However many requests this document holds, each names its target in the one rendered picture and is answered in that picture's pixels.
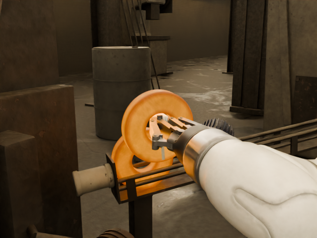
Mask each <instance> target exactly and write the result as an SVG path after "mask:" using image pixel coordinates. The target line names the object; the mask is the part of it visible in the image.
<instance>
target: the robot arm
mask: <svg viewBox="0 0 317 238"><path fill-rule="evenodd" d="M184 123H185V124H184ZM150 136H151V138H152V150H158V149H159V148H162V147H163V146H164V147H167V149H168V150H170V151H172V152H174V153H175V154H176V156H177V158H178V160H179V162H180V163H181V164H182V165H183V166H184V169H185V171H186V173H187V175H188V176H189V177H190V178H191V179H192V180H193V181H195V182H196V183H197V184H198V185H199V187H200V188H201V189H202V190H203V191H204V192H206V194H207V197H208V199H209V201H210V202H211V203H212V205H213V206H214V207H215V208H216V210H217V211H218V212H219V213H220V214H221V215H222V216H223V217H224V218H225V219H226V220H227V221H228V222H229V223H230V224H231V225H233V226H234V227H235V228H236V229H237V230H238V231H240V232H241V233H242V234H243V235H245V236H246V237H247V238H317V158H316V159H314V160H307V159H302V158H298V157H295V156H292V155H289V154H286V153H283V152H281V151H278V150H275V149H273V148H270V147H268V146H265V145H257V144H254V143H251V142H243V141H241V140H240V139H238V138H236V137H233V136H231V135H229V134H228V133H226V132H224V131H222V130H220V129H216V128H214V127H207V126H205V125H202V124H200V123H197V122H194V121H192V120H189V119H186V118H183V117H179V118H178V119H176V118H174V117H169V116H167V115H165V114H164V113H159V114H156V115H154V116H153V117H152V118H151V119H150ZM163 137H165V138H166V139H167V140H165V139H164V138H163Z"/></svg>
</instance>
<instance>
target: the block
mask: <svg viewBox="0 0 317 238"><path fill-rule="evenodd" d="M30 224H34V225H35V227H36V228H37V230H38V232H40V233H44V232H45V229H44V219H43V209H42V194H41V184H40V174H39V163H38V153H37V142H36V139H35V137H34V136H30V135H27V134H23V133H19V132H15V131H11V130H7V131H3V132H0V238H30V237H29V235H28V233H27V231H26V230H27V227H28V226H29V225H30Z"/></svg>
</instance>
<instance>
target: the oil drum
mask: <svg viewBox="0 0 317 238"><path fill-rule="evenodd" d="M92 70H93V78H92V79H93V90H94V110H95V130H96V135H97V136H99V137H100V138H103V139H107V140H115V141H118V140H119V138H120V137H121V136H122V131H121V125H122V119H123V115H124V113H125V111H126V109H127V107H128V106H129V104H130V103H131V102H132V101H133V100H134V99H135V98H136V97H137V96H139V95H140V94H142V93H144V92H147V91H150V90H151V67H150V48H149V47H138V46H113V47H93V49H92Z"/></svg>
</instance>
